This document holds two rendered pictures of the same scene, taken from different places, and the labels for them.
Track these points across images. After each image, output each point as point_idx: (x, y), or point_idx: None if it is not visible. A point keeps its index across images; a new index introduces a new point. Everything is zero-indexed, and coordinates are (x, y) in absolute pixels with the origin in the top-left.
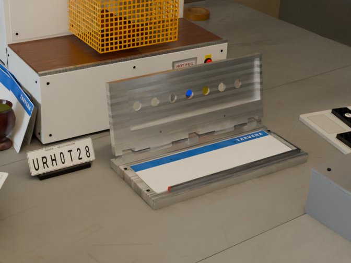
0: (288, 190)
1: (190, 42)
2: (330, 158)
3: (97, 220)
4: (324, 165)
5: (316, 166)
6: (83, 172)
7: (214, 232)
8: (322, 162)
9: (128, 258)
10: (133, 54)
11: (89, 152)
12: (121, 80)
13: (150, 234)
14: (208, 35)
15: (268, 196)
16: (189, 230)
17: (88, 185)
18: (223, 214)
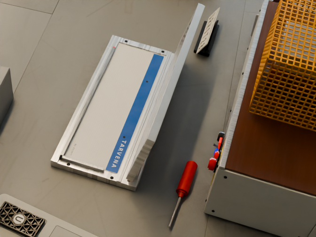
0: (40, 115)
1: (244, 134)
2: (33, 186)
3: (133, 14)
4: (1, 75)
5: (6, 70)
6: (191, 45)
7: (59, 44)
8: (37, 174)
9: (88, 2)
10: (254, 72)
11: (200, 47)
12: (199, 14)
13: (93, 22)
14: (249, 166)
15: (50, 98)
16: (75, 37)
17: (173, 36)
18: (66, 62)
